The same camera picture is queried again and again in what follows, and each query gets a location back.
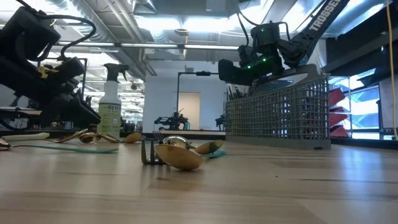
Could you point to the silver ceiling duct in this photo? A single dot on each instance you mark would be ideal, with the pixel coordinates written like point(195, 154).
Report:
point(107, 18)

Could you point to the teal drink can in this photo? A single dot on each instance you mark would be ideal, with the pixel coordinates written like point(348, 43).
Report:
point(187, 126)

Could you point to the long ceiling light strip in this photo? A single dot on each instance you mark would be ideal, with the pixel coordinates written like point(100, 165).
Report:
point(149, 45)

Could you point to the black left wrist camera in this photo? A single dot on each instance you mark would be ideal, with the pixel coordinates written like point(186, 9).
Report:
point(70, 70)

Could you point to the yellow label spray cleaner bottle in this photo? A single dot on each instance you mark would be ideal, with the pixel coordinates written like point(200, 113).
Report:
point(109, 118)

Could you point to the black background camera frame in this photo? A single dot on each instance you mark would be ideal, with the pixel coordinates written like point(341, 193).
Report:
point(84, 90)
point(203, 73)

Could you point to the background wooden table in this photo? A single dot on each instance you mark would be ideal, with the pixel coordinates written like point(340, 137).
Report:
point(18, 112)

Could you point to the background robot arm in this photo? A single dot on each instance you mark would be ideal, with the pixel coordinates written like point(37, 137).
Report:
point(221, 120)
point(171, 121)

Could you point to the beige door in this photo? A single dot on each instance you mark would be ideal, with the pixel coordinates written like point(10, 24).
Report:
point(189, 105)

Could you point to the blue lit glass partition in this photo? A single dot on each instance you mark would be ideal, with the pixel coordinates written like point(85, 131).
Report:
point(367, 109)

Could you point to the red plastic bins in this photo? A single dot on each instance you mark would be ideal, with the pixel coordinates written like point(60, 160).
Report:
point(337, 96)

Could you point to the black metal fork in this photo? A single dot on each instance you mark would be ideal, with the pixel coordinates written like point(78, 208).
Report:
point(158, 135)
point(152, 157)

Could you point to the grey mesh cutlery basket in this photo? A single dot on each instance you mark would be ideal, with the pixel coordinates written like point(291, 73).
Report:
point(276, 118)

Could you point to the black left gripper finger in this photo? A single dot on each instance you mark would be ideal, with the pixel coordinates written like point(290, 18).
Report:
point(82, 112)
point(49, 115)

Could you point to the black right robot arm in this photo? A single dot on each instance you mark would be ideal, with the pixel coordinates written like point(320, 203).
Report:
point(323, 21)

